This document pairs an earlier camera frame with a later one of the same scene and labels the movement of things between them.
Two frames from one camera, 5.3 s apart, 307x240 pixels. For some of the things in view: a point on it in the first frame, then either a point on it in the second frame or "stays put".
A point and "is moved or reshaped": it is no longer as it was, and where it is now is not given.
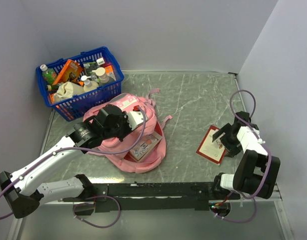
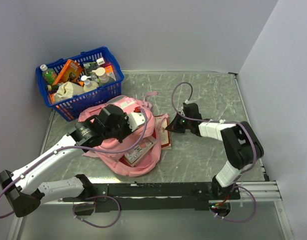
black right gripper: [232, 150] -> [174, 125]
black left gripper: [124, 117] stays put
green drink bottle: [49, 75] stays put
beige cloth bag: [66, 90] stays put
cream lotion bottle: [89, 85] stays put
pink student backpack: [132, 141] is moved or reshaped
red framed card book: [214, 150] -> [164, 135]
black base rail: [126, 197] stays put
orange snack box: [70, 66] stays put
